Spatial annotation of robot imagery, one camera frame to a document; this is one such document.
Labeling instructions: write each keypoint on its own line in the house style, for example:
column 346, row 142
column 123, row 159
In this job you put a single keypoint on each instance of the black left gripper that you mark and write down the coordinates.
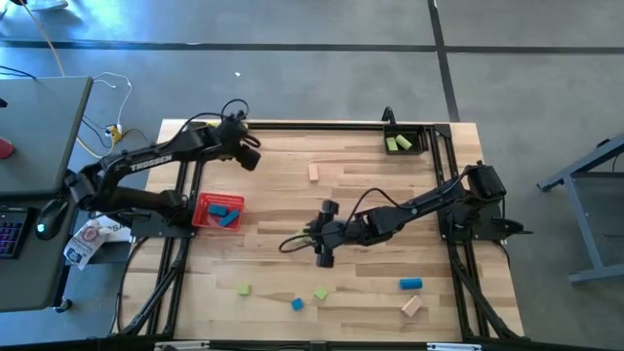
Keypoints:
column 231, row 134

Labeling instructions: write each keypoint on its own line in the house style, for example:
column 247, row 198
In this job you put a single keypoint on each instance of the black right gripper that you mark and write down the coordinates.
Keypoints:
column 336, row 234

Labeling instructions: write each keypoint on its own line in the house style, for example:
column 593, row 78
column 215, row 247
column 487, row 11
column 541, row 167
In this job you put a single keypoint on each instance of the green arch block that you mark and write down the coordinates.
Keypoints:
column 303, row 235

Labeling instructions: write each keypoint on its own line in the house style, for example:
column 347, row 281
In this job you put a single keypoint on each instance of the green rectangular block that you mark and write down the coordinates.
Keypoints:
column 391, row 144
column 320, row 293

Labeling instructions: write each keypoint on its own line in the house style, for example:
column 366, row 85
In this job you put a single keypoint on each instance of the blue rectangular block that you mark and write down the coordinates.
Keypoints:
column 218, row 210

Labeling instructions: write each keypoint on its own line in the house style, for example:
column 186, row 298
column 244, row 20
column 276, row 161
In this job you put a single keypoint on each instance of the blue cylinder block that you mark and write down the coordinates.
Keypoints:
column 411, row 284
column 229, row 218

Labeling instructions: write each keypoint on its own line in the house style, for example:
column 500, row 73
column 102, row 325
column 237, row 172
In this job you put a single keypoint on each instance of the green cylinder block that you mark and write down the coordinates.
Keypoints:
column 403, row 142

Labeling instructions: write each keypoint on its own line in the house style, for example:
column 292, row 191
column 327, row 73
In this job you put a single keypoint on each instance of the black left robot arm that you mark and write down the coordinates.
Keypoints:
column 146, row 163

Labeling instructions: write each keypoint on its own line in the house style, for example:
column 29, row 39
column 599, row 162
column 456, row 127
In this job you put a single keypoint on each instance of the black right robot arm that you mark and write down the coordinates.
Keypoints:
column 419, row 205

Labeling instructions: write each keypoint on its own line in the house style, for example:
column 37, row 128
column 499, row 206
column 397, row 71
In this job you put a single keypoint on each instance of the short wooden block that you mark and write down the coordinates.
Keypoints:
column 313, row 172
column 412, row 305

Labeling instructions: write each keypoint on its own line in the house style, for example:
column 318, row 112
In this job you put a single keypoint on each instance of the blue cube block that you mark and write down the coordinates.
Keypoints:
column 297, row 304

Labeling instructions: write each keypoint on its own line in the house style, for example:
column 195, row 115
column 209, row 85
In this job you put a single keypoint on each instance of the green cube block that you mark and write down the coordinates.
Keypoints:
column 244, row 289

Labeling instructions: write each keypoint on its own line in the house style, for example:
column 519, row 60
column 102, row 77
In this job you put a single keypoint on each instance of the red plastic basket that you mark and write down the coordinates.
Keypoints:
column 202, row 219

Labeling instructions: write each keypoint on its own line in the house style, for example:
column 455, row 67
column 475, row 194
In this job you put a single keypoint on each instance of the yellow white power plug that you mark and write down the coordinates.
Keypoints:
column 115, row 131

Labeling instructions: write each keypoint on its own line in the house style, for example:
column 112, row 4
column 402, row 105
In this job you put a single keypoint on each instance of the black plastic basket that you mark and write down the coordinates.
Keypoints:
column 424, row 146

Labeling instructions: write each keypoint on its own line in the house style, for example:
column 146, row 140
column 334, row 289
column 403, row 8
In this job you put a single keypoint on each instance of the black table clamp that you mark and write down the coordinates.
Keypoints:
column 388, row 114

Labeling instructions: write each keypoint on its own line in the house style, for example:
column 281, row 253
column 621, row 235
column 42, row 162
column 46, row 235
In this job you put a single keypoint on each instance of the white box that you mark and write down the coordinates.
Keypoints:
column 117, row 229

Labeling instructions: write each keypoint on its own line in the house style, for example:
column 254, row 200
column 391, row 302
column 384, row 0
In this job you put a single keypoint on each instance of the printed paper packet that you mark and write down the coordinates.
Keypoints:
column 85, row 241

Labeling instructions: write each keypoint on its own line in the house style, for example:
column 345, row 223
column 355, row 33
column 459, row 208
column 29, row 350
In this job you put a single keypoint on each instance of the grey desk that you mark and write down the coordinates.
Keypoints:
column 44, row 136

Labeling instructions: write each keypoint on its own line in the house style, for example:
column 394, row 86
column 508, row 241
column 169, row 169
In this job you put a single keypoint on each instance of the black computer mouse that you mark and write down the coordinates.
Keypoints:
column 51, row 219

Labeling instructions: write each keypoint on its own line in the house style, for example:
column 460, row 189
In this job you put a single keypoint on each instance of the red object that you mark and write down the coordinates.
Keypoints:
column 5, row 147

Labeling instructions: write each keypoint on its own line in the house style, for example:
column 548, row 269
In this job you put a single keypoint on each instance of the computer keyboard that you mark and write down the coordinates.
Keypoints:
column 12, row 234

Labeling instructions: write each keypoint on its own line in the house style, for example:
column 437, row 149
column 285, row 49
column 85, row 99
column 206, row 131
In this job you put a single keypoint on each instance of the black table frame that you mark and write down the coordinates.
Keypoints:
column 317, row 126

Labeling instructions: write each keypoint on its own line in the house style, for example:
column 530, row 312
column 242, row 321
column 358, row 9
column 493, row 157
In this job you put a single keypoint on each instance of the silver end bracket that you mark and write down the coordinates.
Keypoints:
column 181, row 346
column 454, row 346

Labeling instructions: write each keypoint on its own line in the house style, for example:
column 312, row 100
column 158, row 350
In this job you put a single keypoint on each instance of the grey cart frame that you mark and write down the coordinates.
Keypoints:
column 585, row 224

